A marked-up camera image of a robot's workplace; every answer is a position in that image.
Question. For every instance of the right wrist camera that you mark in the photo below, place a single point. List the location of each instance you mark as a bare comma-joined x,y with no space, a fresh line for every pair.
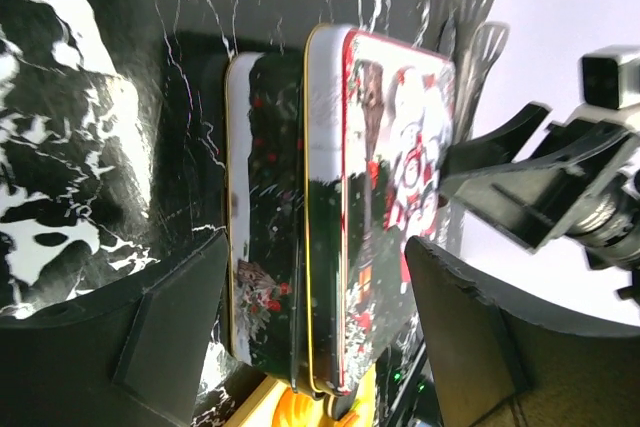
610,77

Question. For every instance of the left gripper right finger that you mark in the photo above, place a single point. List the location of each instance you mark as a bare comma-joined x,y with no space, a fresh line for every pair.
503,357

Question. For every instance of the orange swirl cookie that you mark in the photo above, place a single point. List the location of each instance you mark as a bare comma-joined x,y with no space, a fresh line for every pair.
299,410

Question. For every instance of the yellow plastic tray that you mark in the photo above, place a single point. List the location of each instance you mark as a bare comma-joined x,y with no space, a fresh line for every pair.
258,409

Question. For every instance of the gold cookie tin box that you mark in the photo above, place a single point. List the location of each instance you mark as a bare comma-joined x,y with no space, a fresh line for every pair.
264,186

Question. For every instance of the gold tin lid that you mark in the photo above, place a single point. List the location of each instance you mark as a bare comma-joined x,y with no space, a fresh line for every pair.
378,120

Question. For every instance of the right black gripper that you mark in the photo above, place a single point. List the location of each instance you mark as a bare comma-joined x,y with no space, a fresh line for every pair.
567,187

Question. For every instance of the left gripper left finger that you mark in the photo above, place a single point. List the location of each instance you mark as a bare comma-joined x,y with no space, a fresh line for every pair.
127,354

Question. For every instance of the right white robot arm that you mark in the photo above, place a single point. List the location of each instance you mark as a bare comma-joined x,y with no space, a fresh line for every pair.
616,244

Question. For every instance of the metal tongs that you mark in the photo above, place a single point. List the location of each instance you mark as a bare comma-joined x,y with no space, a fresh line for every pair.
459,29

